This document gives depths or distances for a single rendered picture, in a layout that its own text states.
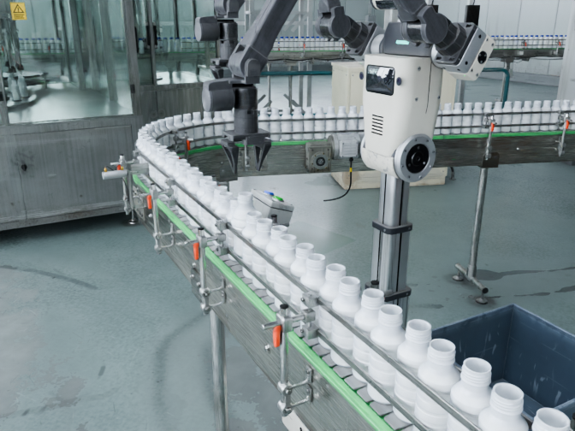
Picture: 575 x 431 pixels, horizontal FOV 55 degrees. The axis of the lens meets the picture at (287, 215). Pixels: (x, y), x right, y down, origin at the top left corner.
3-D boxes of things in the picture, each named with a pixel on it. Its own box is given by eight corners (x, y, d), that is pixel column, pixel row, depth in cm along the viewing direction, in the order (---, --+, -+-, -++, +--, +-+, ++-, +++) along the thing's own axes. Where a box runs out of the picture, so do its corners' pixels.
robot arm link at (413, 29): (454, 24, 147) (441, 24, 151) (431, 3, 141) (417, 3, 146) (438, 56, 148) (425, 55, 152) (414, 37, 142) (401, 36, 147)
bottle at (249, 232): (246, 268, 142) (245, 208, 136) (269, 270, 141) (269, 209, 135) (240, 279, 136) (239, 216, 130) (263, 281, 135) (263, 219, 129)
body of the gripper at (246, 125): (270, 139, 132) (271, 109, 130) (231, 144, 128) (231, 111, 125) (259, 135, 138) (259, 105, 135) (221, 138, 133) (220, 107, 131)
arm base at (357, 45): (362, 56, 188) (377, 24, 187) (345, 44, 183) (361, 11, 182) (347, 55, 195) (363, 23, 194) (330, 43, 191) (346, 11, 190)
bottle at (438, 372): (408, 445, 83) (417, 351, 78) (415, 420, 88) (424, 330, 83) (449, 457, 81) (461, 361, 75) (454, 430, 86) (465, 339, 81)
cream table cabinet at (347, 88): (423, 168, 623) (432, 61, 583) (447, 185, 565) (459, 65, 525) (328, 174, 605) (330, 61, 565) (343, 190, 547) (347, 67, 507)
